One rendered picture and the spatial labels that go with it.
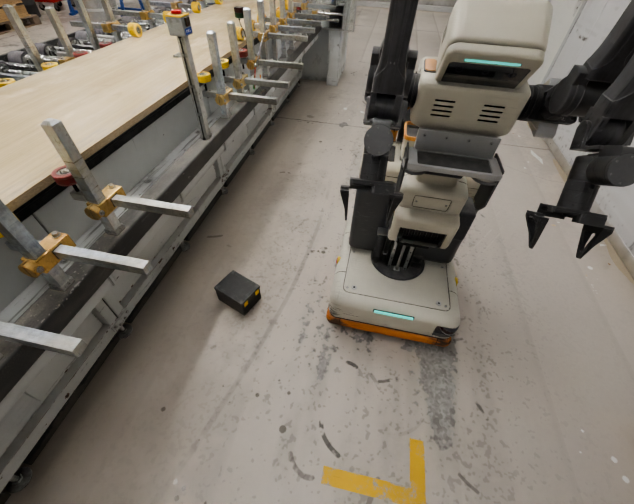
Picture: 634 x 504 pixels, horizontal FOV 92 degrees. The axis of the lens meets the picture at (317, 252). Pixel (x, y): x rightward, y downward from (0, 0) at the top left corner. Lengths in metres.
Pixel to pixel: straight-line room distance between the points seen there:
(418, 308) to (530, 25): 1.07
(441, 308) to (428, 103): 0.94
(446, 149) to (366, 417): 1.14
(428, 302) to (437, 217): 0.54
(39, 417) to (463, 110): 1.80
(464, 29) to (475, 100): 0.18
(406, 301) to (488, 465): 0.72
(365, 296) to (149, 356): 1.10
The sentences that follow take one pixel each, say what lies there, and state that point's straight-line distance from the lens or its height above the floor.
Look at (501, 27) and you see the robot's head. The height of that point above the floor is 1.34.
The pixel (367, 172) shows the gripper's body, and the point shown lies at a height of 1.11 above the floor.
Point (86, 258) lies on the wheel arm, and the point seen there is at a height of 0.83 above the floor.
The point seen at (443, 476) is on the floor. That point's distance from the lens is 1.59.
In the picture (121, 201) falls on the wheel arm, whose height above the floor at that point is 0.83.
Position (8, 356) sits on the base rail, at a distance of 1.15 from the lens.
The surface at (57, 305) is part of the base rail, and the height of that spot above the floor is 0.70.
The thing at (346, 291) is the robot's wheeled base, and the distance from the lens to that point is 1.50.
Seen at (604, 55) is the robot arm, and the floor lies 1.32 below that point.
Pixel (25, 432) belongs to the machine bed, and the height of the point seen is 0.17.
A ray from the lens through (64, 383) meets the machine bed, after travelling 1.71.
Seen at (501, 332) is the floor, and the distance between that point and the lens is 1.99.
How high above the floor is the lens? 1.48
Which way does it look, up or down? 47 degrees down
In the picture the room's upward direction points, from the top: 3 degrees clockwise
